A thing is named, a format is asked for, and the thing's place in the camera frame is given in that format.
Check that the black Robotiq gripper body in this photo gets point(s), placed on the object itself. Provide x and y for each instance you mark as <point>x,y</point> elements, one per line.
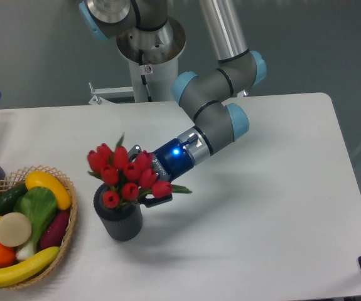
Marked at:
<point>171,160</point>

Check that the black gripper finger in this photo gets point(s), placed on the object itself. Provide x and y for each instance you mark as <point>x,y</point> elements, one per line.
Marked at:
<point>150,201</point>
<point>134,152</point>

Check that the red tulip bouquet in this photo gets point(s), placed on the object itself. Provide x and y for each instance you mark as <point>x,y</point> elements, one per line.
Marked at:
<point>127,181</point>

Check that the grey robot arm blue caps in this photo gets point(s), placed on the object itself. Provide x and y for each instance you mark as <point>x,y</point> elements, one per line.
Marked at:
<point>151,41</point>

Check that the dark grey ribbed vase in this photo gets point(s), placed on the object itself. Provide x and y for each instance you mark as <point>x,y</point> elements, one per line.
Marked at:
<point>121,224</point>

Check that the purple sweet potato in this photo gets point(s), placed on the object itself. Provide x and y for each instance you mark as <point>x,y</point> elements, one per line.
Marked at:
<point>55,232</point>

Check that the yellow squash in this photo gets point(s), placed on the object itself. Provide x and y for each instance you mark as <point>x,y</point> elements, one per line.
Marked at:
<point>46,180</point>

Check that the green bok choy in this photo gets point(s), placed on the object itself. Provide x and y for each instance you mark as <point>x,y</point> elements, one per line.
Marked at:
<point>39,205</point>

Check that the woven wicker basket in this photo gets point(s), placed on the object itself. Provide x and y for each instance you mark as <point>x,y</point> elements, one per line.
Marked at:
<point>18,177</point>

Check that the beige round slice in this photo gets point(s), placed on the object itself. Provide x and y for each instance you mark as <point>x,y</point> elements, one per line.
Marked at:
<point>15,229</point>

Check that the green cucumber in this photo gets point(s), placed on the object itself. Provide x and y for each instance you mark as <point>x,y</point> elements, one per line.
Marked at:
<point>9,198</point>

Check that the yellow banana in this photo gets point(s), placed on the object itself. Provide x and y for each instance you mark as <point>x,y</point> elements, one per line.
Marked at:
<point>24,270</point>

